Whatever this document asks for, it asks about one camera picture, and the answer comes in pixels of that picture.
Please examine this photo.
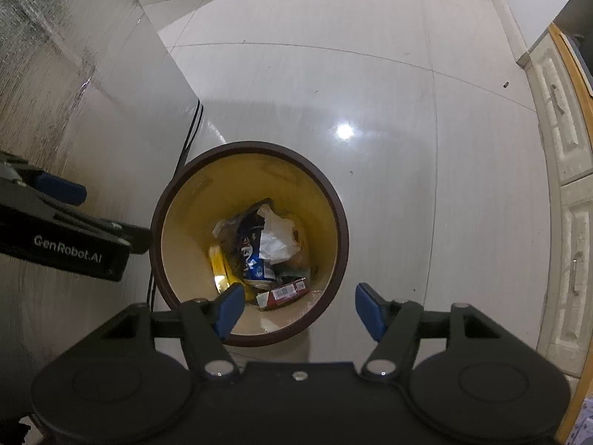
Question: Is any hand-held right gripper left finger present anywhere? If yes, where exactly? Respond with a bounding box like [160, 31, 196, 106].
[104, 283, 245, 379]

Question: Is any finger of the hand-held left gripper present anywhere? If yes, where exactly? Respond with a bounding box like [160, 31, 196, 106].
[46, 201, 152, 256]
[0, 149, 88, 205]

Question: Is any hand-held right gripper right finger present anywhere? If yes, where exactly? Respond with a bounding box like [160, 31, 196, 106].
[355, 283, 503, 378]

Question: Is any yellow packet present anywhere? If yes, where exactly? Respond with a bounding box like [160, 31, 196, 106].
[208, 245, 255, 301]

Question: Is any red carton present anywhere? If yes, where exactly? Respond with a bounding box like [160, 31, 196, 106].
[256, 277, 309, 311]

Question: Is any dark blue snack bag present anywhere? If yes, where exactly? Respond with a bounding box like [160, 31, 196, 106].
[231, 203, 277, 284]

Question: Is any brown yellow round bin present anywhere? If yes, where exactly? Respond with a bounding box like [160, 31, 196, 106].
[149, 141, 349, 348]

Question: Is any white plastic bag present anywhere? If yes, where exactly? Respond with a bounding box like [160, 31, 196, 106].
[256, 204, 302, 263]

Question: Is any silver foil-covered appliance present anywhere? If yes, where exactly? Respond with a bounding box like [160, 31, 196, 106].
[0, 0, 203, 427]

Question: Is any patterned white paper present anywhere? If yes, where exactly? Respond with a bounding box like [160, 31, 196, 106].
[567, 395, 593, 445]

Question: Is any white kitchen cabinet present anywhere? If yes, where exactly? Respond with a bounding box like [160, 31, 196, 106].
[516, 23, 593, 379]

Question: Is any wooden countertop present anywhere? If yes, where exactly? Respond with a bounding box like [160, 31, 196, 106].
[548, 22, 593, 445]

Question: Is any black cable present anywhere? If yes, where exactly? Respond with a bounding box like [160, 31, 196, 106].
[143, 99, 205, 311]

